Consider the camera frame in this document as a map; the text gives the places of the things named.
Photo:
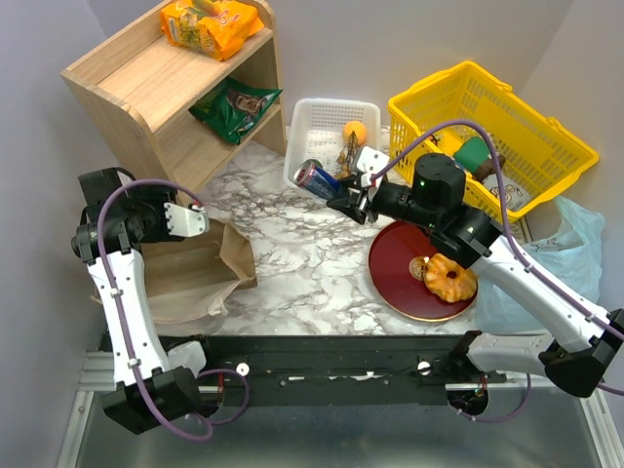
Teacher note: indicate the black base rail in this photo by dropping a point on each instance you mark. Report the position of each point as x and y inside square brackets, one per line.
[307, 371]

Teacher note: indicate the orange snack packet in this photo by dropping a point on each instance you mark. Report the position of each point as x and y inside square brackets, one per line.
[219, 29]

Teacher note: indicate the white cartoon packet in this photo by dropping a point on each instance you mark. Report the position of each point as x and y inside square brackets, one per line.
[516, 197]

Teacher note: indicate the white plastic basket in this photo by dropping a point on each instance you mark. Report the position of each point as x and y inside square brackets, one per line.
[316, 132]

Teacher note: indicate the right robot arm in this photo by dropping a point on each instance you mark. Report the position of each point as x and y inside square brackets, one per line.
[581, 338]

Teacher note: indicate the glazed ring doughnut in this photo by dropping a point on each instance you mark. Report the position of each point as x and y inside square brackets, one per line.
[449, 281]

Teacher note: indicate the wooden shelf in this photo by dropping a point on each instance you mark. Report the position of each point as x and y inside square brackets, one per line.
[137, 89]

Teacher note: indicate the green snack packet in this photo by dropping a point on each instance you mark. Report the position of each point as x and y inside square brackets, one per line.
[232, 109]

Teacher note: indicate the orange fruit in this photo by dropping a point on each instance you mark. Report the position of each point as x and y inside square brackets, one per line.
[357, 129]

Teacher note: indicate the red round plate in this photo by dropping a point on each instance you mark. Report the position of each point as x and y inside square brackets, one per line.
[398, 258]

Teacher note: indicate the brown longan fruit bunch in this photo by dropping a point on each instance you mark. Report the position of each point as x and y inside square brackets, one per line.
[346, 158]

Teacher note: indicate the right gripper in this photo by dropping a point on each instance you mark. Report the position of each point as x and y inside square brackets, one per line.
[347, 206]

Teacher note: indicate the green box in basket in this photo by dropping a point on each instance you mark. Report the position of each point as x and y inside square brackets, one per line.
[471, 154]

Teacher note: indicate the light blue plastic bag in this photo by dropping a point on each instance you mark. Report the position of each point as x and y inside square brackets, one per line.
[573, 254]

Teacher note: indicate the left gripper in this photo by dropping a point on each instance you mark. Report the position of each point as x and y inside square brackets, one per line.
[162, 232]

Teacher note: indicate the yellow shopping basket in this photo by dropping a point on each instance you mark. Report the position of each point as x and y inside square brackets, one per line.
[542, 156]

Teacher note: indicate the blue silver drink can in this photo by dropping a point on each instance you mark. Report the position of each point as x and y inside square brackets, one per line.
[311, 177]

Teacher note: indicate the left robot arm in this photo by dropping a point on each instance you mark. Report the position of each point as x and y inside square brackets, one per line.
[121, 215]

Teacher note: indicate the brown paper bag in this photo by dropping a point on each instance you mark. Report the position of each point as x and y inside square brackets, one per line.
[187, 282]

